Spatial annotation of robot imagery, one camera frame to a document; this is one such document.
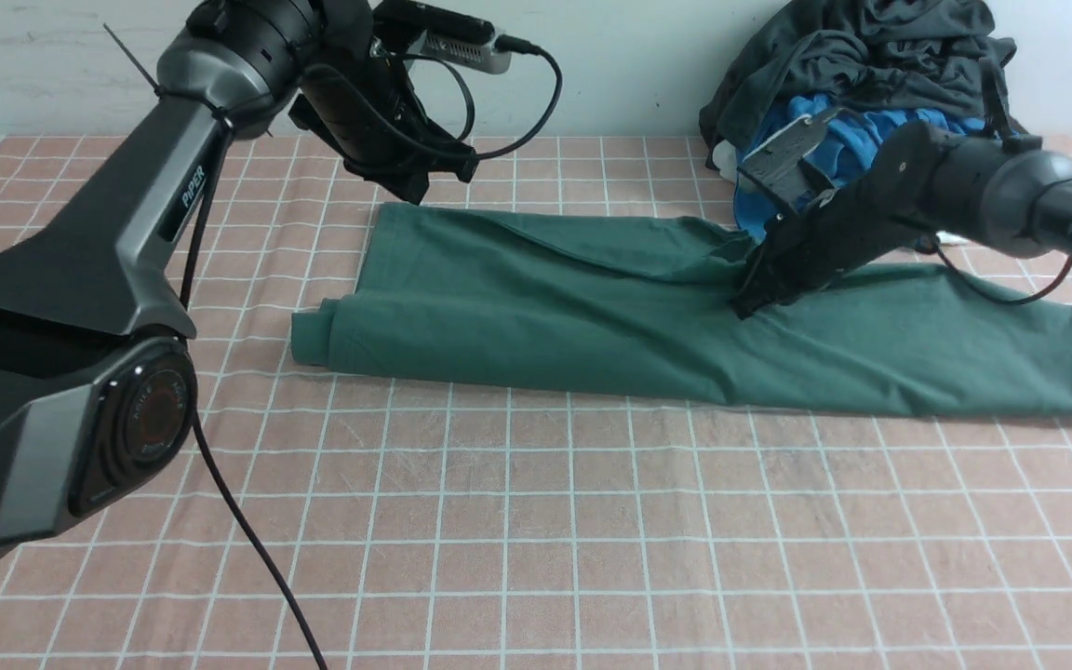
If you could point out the green long-sleeve top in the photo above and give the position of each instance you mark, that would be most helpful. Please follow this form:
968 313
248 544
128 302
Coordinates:
639 307

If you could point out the pink grid tablecloth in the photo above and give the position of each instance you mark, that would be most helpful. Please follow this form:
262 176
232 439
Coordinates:
426 526

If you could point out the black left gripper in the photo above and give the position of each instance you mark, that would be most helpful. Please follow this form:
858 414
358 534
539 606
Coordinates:
357 96

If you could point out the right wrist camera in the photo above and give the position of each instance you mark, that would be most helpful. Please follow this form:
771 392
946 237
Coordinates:
779 168

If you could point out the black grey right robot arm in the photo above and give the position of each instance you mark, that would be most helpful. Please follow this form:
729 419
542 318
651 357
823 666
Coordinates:
1009 195

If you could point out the dark grey crumpled garment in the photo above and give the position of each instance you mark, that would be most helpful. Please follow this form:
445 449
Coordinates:
925 58

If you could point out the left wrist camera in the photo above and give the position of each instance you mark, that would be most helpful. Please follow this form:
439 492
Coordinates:
452 37

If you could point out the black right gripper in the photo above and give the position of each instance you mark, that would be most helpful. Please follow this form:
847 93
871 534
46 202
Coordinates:
841 230

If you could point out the blue crumpled garment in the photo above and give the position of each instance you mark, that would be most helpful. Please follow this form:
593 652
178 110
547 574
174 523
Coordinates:
849 147

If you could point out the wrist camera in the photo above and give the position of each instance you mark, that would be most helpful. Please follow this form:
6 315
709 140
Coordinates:
452 37
779 168

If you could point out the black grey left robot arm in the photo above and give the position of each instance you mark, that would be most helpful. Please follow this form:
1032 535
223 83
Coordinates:
98 391

